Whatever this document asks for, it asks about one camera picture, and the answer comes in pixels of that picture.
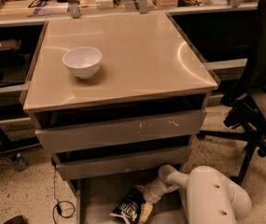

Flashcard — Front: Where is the middle grey drawer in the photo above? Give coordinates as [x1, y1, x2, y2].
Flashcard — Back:
[56, 146, 191, 180]

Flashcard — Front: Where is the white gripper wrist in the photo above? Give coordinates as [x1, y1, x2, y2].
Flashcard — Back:
[138, 177, 179, 224]

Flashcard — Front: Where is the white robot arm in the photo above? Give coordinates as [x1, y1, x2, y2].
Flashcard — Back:
[138, 164, 252, 224]

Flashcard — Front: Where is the black office chair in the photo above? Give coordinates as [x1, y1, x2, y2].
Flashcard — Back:
[197, 0, 266, 184]

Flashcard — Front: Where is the grey drawer cabinet with counter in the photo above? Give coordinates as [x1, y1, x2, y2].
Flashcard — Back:
[19, 11, 221, 224]

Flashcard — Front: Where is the open bottom grey drawer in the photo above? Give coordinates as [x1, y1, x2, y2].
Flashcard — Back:
[77, 168, 189, 224]

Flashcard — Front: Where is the top grey drawer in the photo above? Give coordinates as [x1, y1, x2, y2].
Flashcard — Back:
[35, 109, 207, 154]

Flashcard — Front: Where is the white ceramic bowl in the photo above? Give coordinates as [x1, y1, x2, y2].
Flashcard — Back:
[63, 47, 102, 79]

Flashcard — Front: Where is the plastic water bottle on floor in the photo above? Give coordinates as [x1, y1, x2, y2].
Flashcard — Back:
[10, 153, 29, 172]

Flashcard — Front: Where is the black cable on floor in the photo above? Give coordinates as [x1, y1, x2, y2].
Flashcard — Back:
[51, 159, 77, 224]

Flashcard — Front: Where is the blue kettle chip bag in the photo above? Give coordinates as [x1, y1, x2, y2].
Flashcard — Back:
[110, 185, 146, 224]

